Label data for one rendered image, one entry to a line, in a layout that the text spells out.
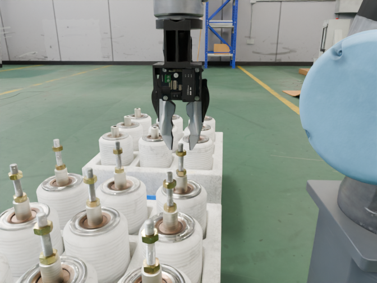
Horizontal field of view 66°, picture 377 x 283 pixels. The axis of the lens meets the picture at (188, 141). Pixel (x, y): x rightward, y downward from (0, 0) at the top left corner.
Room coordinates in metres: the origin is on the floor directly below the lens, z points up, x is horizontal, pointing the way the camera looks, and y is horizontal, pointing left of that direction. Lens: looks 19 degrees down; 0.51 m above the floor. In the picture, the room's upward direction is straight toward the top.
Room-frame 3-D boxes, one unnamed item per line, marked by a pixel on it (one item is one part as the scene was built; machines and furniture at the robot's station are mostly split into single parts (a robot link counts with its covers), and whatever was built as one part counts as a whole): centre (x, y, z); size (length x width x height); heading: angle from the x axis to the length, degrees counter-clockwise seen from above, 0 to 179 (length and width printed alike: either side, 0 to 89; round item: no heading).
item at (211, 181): (0.92, 0.08, 0.09); 0.39 x 0.39 x 0.18; 83
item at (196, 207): (0.49, 0.01, 0.16); 0.10 x 0.10 x 0.18
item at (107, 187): (0.50, 0.13, 0.25); 0.08 x 0.08 x 0.01
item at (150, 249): (0.26, 0.04, 0.30); 0.01 x 0.01 x 0.08
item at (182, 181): (0.49, 0.01, 0.26); 0.02 x 0.02 x 0.03
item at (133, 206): (0.50, 0.13, 0.16); 0.10 x 0.10 x 0.18
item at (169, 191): (0.37, 0.03, 0.30); 0.01 x 0.01 x 0.08
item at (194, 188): (0.49, 0.01, 0.25); 0.08 x 0.08 x 0.01
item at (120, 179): (0.50, 0.13, 0.26); 0.02 x 0.02 x 0.03
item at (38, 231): (0.27, 0.16, 0.32); 0.02 x 0.02 x 0.01; 43
